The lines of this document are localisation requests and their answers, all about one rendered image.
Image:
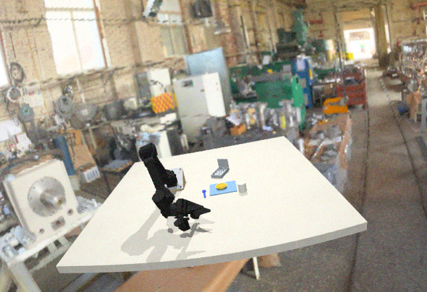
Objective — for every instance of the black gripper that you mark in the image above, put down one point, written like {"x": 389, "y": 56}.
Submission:
{"x": 184, "y": 207}

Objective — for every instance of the white dish rack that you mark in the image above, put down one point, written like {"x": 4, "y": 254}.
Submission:
{"x": 223, "y": 168}

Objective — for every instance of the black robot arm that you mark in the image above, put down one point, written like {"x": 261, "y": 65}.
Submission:
{"x": 160, "y": 177}

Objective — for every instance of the light blue flat mat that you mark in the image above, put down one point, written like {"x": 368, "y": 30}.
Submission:
{"x": 231, "y": 187}

